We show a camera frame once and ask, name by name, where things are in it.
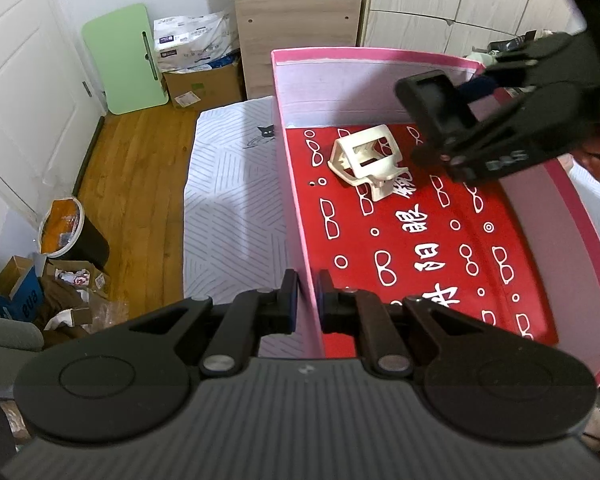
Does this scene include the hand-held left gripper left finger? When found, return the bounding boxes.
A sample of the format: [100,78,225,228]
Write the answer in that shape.
[129,269,299,377]

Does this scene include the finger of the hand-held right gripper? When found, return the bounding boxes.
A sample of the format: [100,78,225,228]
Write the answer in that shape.
[457,32,600,104]
[412,80,600,184]

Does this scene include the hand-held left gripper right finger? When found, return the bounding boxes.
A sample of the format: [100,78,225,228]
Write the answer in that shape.
[316,269,482,380]

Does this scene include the black rectangular plastic frame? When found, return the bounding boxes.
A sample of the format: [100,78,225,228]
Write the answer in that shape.
[395,71,481,149]

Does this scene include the pink cardboard box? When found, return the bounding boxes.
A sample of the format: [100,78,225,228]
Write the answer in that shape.
[271,47,600,391]

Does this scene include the white patterned bedsheet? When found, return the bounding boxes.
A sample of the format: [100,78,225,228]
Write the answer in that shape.
[182,95,326,361]

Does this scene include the black trash bin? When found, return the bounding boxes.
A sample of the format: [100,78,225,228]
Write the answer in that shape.
[38,197,111,274]

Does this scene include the brown paper bag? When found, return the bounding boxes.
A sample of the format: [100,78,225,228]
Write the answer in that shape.
[39,260,131,335]

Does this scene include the wooden shelf cabinet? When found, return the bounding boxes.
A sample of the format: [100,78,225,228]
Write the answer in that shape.
[225,0,365,102]

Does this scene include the brown cardboard box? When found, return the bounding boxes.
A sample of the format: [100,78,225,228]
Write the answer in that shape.
[161,57,245,111]

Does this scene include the blue cardboard box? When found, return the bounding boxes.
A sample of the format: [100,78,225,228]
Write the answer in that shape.
[0,255,44,322]

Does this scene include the dark grey chair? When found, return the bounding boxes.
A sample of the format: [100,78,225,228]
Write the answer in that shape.
[0,312,46,388]

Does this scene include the green folding table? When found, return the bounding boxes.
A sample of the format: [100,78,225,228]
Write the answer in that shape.
[81,3,170,116]

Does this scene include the white door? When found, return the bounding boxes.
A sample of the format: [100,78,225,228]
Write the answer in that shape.
[0,0,106,213]

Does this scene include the cream plastic bracket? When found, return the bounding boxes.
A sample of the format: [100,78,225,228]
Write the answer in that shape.
[327,124,414,204]

